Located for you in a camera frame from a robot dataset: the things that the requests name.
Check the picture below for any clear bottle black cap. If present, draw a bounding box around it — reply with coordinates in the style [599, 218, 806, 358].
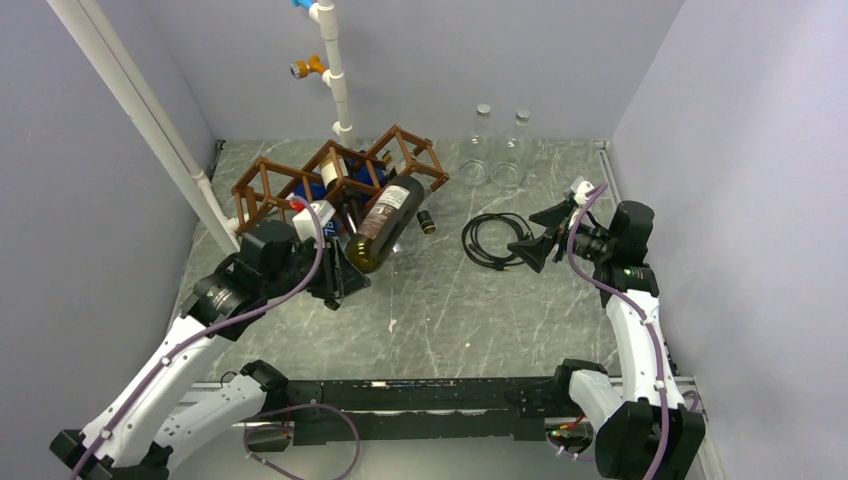
[416, 189, 436, 235]

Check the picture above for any dark bottle gold foil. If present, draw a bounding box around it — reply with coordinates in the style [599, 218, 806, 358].
[340, 198, 361, 236]

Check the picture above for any white diagonal pole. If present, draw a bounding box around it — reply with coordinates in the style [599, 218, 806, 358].
[48, 0, 239, 254]

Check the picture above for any white pvc pipe stand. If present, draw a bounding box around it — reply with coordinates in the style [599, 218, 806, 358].
[291, 0, 355, 147]

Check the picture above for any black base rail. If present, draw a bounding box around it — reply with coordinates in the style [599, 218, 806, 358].
[249, 376, 581, 446]

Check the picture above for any brown wooden wine rack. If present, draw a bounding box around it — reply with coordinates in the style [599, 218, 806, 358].
[231, 124, 450, 235]

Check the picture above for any orange pipe fitting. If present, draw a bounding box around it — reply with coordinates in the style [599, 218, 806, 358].
[290, 55, 327, 79]

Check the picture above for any coiled black cable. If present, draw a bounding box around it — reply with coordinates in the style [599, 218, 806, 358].
[460, 211, 537, 272]

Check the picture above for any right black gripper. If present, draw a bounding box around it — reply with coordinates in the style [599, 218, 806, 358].
[508, 200, 616, 272]

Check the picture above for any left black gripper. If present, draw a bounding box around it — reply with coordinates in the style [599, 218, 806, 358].
[262, 235, 370, 299]

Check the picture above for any blue labelled clear bottle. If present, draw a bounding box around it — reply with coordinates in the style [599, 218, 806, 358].
[292, 148, 386, 235]

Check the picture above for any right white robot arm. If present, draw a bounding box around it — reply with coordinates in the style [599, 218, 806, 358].
[508, 198, 706, 479]

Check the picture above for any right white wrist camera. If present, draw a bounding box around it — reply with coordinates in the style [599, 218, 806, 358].
[571, 176, 596, 206]

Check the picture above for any clear glass bottle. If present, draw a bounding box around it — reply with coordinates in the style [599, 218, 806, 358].
[490, 108, 531, 189]
[458, 103, 491, 186]

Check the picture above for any olive green bottle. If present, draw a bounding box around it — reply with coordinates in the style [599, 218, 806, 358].
[345, 175, 425, 274]

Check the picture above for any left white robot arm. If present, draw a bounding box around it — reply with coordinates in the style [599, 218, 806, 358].
[50, 220, 577, 479]

